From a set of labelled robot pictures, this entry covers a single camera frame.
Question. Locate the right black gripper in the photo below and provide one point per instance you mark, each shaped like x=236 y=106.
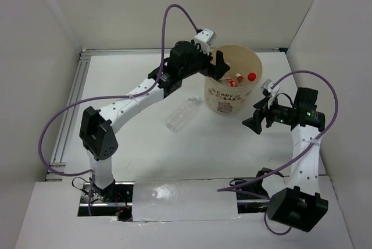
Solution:
x=254 y=123

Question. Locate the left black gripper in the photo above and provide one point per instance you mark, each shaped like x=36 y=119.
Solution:
x=208 y=66

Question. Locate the red label water bottle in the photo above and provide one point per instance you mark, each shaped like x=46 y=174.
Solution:
x=251 y=76

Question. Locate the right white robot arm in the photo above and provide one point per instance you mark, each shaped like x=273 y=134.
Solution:
x=299 y=205

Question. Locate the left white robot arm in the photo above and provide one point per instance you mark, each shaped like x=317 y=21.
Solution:
x=99 y=126

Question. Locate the cream capybara plastic bin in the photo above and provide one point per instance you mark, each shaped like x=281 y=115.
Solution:
x=227 y=100

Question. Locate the clear crushed bottle centre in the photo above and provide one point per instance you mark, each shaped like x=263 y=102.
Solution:
x=178 y=119

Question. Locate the silver tape sheet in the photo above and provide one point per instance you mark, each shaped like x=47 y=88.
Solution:
x=183 y=200

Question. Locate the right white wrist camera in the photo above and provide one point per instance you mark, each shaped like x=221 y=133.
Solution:
x=270 y=91

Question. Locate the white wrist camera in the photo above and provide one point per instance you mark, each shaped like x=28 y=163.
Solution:
x=203 y=40
x=270 y=91

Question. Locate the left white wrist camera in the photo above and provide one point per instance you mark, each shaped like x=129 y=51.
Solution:
x=203 y=40

